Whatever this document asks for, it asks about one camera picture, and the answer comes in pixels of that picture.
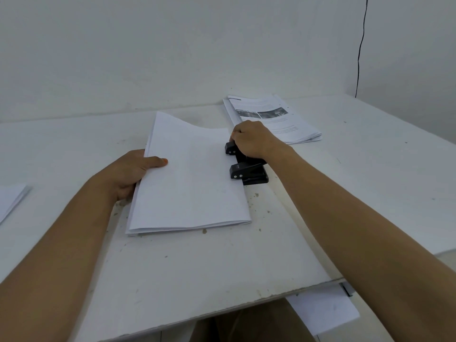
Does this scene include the printed paper stack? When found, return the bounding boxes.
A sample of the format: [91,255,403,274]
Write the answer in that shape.
[223,95,323,145]

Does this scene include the person's right forearm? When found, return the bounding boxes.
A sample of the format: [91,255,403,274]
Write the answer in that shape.
[265,143,456,342]

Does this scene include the person's left hand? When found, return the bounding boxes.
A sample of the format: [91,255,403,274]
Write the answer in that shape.
[88,149,168,202]

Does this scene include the white paper sheet with clip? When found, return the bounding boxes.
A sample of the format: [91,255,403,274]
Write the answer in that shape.
[286,281,361,337]

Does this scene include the black hole punch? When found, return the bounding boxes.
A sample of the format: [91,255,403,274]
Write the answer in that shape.
[224,140,269,185]

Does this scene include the white paper sheets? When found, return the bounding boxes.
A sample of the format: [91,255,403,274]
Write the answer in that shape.
[0,184,33,225]

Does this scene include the person's right hand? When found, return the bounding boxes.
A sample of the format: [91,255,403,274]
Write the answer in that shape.
[230,120,285,160]

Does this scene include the black hanging cable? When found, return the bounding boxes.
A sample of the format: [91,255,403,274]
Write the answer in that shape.
[355,0,369,99]

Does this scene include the white paper stack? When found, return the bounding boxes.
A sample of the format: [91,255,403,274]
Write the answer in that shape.
[125,111,252,235]

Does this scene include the person's left forearm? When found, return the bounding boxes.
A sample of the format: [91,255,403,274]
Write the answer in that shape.
[0,176,118,342]

